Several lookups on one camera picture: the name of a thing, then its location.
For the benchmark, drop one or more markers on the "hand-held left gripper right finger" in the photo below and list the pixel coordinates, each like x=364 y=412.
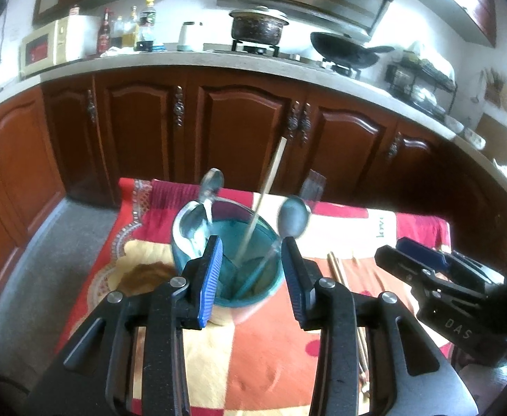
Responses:
x=299 y=286

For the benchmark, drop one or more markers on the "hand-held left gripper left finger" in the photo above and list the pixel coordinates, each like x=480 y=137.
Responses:
x=208 y=281

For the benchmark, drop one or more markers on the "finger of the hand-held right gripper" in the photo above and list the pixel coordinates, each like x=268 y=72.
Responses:
x=422 y=251
x=401 y=264

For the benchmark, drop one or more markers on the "blue transparent utensil cup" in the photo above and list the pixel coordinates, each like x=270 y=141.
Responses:
x=227 y=229

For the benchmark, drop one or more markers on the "metal spoon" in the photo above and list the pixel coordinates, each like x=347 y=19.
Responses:
x=212 y=184
x=294 y=219

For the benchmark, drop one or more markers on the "red printed blanket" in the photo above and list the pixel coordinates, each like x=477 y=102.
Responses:
x=253 y=355

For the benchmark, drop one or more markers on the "white bowls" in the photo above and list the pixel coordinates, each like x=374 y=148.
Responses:
x=463 y=132

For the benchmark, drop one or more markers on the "brown wooden base cabinets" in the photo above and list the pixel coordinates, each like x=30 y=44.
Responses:
x=245 y=130

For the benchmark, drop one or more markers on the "black wok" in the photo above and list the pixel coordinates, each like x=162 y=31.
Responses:
x=344 y=52

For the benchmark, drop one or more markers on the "grey kitchen countertop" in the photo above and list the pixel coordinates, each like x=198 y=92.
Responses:
x=171 y=58

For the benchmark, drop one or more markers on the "gas stove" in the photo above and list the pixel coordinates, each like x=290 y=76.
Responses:
x=253 y=49

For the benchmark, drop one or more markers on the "white electric kettle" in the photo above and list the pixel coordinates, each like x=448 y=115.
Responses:
x=189 y=37

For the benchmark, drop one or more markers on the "black cooking pot with lid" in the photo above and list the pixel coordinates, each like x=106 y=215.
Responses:
x=258 y=26

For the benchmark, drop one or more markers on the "clear glass bottle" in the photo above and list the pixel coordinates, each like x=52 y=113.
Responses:
x=118 y=34

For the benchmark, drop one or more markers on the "yellow oil bottle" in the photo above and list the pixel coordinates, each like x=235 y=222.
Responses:
x=131 y=30

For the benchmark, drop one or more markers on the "dark red-label bottle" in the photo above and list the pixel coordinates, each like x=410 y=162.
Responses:
x=105 y=34

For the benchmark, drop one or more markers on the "cream microwave oven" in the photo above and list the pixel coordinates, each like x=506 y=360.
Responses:
x=49 y=50

